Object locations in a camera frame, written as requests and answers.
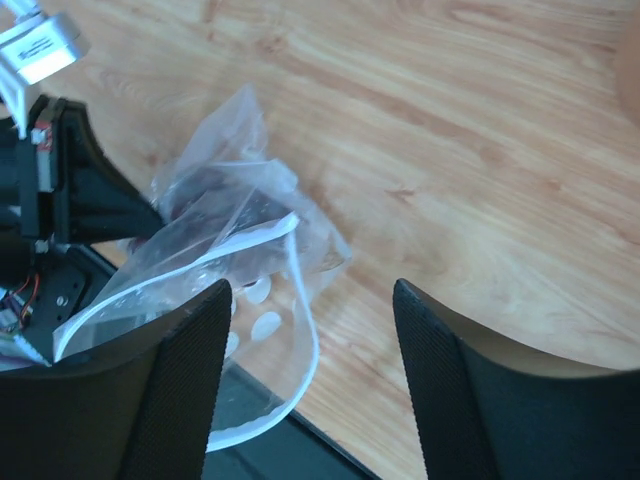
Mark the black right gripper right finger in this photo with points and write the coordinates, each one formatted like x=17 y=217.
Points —
x=487 y=407

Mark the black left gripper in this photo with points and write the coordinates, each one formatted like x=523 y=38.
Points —
x=57 y=183

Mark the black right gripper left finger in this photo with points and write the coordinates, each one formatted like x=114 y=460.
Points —
x=125 y=390

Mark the dark purple fake grapes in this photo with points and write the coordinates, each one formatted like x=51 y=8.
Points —
x=202 y=207

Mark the clear polka dot zip bag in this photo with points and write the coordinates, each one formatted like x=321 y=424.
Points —
x=275 y=271

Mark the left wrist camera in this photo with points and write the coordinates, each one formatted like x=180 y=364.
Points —
x=36 y=47

